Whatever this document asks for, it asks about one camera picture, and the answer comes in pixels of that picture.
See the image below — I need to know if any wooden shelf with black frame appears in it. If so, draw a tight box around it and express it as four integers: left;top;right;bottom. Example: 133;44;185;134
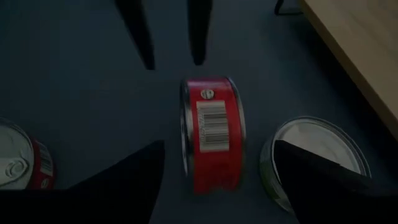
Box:
273;0;398;141

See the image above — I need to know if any red label pull-tab can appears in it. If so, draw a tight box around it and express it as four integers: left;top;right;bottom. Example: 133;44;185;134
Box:
0;117;55;190

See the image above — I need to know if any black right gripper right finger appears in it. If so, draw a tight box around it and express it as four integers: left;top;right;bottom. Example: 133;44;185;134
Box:
274;139;398;224

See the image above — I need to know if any red label tuna can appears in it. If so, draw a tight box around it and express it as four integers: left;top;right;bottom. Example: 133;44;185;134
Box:
179;76;247;195

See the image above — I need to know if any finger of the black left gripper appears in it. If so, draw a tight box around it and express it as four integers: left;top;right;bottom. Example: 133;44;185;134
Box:
114;0;155;70
187;0;215;66

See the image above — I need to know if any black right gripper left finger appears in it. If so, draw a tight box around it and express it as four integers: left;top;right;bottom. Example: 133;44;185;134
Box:
0;139;165;224

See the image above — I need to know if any green label silver can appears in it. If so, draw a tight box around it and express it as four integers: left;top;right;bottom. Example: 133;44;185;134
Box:
259;116;373;215

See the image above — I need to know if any blue table mat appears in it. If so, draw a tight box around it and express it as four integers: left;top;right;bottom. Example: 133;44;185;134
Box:
0;0;398;224

